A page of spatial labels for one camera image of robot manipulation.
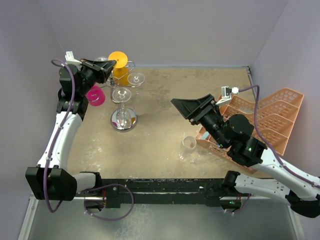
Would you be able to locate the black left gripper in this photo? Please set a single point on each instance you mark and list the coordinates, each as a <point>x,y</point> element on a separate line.
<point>102,69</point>

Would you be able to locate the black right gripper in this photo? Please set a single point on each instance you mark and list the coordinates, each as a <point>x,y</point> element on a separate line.
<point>194,110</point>

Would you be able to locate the yellow plastic wine glass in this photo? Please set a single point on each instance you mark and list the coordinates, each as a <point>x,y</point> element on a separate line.
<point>119,67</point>

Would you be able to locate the pink plastic wine glass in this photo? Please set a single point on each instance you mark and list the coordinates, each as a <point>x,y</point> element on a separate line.
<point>95,96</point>

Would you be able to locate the clear champagne flute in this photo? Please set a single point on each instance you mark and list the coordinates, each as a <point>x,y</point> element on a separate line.
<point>124,118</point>
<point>136,81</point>

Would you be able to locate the clear wine glass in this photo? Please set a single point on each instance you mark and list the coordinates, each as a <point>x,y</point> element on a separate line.
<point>187,148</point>
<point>101,59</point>

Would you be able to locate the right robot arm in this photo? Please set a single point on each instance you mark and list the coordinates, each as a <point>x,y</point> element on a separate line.
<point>287,184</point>

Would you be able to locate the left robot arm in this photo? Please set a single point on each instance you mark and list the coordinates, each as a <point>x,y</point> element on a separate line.
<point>49,179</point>

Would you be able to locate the chrome wine glass rack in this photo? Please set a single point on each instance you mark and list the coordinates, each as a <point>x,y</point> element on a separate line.
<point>110,83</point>

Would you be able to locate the orange plastic basket rack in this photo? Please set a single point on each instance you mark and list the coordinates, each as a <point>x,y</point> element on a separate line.
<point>276,115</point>

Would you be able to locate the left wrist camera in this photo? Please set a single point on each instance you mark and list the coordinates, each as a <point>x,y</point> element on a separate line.
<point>70,59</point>

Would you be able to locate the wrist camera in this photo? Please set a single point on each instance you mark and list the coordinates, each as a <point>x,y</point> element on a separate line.
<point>70,59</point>
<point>226,95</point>

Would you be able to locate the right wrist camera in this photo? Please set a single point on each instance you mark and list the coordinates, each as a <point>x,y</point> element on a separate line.
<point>226,95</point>

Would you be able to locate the black base frame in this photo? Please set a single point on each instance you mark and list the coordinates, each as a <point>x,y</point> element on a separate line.
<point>210,192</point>

